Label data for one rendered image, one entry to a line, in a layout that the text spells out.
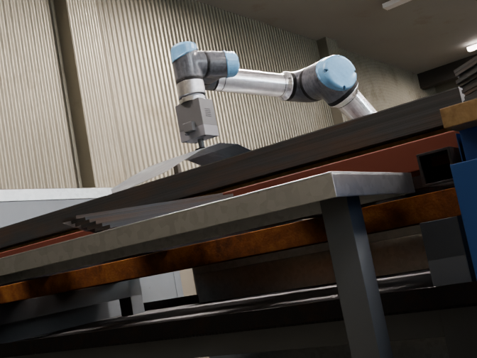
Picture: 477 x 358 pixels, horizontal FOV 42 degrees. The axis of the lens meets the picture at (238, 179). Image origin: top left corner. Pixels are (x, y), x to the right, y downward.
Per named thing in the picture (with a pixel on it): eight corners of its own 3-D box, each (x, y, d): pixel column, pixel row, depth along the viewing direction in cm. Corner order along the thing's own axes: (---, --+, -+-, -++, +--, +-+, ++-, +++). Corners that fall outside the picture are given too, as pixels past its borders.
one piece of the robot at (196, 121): (163, 92, 170) (174, 151, 168) (189, 82, 165) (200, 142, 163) (186, 96, 178) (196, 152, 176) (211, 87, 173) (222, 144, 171)
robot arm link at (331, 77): (411, 172, 220) (311, 58, 205) (443, 165, 208) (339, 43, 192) (396, 197, 215) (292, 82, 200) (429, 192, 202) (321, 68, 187)
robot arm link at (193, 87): (192, 77, 168) (169, 86, 172) (194, 93, 167) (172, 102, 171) (209, 80, 174) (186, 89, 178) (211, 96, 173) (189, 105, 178)
